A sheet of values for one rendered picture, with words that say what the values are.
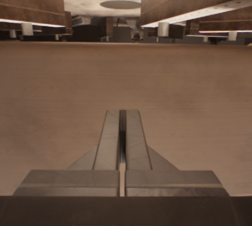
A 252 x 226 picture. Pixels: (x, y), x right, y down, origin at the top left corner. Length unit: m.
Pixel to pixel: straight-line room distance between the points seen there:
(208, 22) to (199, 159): 2.09
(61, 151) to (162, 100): 0.18
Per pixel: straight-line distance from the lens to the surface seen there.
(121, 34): 6.21
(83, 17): 3.87
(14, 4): 1.68
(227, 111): 0.32
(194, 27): 3.24
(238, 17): 2.32
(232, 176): 0.39
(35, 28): 2.75
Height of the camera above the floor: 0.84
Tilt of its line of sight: 17 degrees up
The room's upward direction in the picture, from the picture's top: 179 degrees counter-clockwise
